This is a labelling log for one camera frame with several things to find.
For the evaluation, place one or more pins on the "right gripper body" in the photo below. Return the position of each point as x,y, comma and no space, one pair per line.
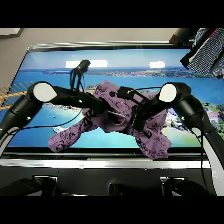
140,116

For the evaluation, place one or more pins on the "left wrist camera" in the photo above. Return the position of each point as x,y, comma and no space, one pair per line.
81,66

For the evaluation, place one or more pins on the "purple printed long-sleeved shirt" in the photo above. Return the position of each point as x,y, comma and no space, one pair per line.
153,140

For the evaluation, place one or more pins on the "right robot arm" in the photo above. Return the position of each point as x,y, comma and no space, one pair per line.
190,106

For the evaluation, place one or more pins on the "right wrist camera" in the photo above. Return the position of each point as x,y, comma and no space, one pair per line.
128,92

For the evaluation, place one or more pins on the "silver frame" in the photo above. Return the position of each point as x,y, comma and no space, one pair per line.
110,164

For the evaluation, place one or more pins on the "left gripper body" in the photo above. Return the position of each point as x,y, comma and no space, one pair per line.
96,104

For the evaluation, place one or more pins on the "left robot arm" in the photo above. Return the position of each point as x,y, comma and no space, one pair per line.
30,103

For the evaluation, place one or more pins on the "black and white checked garment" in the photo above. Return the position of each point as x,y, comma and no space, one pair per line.
206,53

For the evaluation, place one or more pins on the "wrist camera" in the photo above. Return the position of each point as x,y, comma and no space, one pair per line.
128,92
81,66

